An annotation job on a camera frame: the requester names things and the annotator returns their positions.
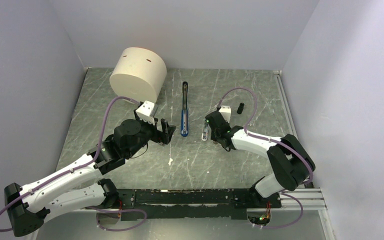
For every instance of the cream cylindrical container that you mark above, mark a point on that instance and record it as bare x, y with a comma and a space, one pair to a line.
139, 74

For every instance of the blue stapler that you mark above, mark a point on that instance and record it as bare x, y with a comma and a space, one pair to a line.
184, 131

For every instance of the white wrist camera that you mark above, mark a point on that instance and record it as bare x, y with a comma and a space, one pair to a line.
226, 112
146, 112

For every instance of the small black cylinder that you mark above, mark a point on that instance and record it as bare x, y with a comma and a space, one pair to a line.
240, 108

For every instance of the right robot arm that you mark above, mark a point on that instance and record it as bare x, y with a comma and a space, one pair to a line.
290, 163

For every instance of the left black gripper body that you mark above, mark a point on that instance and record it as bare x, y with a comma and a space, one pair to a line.
149, 131

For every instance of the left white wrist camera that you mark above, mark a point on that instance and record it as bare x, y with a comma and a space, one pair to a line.
146, 112

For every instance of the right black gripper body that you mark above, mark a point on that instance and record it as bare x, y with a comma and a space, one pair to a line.
214, 136

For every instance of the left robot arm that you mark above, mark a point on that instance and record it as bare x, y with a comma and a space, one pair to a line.
81, 184

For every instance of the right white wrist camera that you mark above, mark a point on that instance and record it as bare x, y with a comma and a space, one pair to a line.
226, 112

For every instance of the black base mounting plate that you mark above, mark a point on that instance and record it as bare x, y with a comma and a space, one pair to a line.
233, 203

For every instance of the light blue small case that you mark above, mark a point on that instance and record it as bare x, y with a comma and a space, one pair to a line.
205, 132

